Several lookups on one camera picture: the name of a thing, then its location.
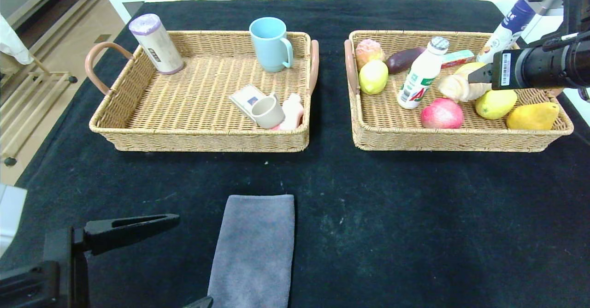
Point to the brass floor socket plate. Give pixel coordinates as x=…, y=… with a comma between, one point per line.
x=103, y=38

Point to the red green snack pack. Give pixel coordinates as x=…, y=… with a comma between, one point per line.
x=458, y=59

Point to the white hanging cloth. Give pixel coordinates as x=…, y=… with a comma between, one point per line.
x=11, y=45

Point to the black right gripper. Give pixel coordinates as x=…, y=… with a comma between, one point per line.
x=504, y=69

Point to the black table cloth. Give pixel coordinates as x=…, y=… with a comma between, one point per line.
x=368, y=216

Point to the light blue mug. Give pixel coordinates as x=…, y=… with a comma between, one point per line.
x=269, y=45

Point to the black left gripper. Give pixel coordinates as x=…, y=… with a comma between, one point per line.
x=63, y=250

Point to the wicker basket holding food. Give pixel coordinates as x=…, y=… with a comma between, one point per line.
x=378, y=123

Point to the grey metal shelf frame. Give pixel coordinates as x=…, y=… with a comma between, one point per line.
x=32, y=1

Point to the orange yellow mango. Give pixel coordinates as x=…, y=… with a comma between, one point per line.
x=532, y=116

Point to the grey towel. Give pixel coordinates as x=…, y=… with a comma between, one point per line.
x=253, y=252

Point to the orange pink peach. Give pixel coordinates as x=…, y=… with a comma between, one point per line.
x=368, y=52

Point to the cream folding rack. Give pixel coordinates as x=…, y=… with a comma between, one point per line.
x=50, y=74

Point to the wicker basket holding household items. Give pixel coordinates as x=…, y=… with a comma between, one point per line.
x=184, y=100

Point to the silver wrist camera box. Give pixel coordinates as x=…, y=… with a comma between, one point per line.
x=548, y=1

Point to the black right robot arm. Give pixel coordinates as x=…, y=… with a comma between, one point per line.
x=557, y=63

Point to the white bottle purple cap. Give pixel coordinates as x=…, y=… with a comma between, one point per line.
x=509, y=29

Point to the cream playing card box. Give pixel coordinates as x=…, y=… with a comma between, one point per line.
x=244, y=98

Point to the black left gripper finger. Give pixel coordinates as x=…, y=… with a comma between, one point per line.
x=203, y=303

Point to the yellow banana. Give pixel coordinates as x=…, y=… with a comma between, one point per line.
x=468, y=67

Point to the pale pink object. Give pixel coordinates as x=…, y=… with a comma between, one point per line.
x=294, y=112

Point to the cream canister purple lid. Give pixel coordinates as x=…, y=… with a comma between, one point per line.
x=156, y=45

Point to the striped bread loaf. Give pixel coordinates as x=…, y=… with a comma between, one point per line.
x=456, y=89

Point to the red apple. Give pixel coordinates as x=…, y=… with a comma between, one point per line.
x=441, y=113

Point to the white milk bottle green label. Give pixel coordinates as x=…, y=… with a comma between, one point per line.
x=421, y=75

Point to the small cream espresso cup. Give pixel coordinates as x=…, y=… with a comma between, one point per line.
x=268, y=113

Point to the dark purple eggplant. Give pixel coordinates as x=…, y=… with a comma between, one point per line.
x=403, y=60

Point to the yellow lemon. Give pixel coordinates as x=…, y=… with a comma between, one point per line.
x=373, y=78
x=497, y=105

